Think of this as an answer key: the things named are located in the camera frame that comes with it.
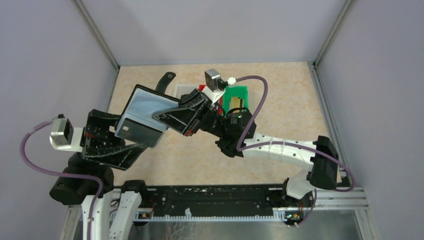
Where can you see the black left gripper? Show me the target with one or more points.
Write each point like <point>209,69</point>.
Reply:
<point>88,135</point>

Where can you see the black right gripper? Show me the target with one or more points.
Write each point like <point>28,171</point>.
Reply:
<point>205,108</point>

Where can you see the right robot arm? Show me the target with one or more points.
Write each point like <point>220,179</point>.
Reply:
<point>237,137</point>

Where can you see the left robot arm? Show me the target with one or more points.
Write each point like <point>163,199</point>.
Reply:
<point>88,179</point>

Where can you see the gold VIP card stack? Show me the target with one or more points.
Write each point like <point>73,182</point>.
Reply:
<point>236,104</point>

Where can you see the white plastic bin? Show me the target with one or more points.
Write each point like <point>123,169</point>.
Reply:
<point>184,89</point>

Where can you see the green plastic bin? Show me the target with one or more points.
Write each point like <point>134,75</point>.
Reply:
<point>237,91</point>

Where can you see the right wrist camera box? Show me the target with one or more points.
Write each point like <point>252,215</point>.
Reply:
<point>215,86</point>

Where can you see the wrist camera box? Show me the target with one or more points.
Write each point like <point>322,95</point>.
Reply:
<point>64,137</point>
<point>215,86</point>

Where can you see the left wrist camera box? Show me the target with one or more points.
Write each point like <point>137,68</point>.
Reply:
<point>64,137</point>

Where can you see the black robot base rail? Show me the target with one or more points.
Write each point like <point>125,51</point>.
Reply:
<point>221,203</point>

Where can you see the grey aluminium frame rail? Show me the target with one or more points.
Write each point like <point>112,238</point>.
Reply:
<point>320,74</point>

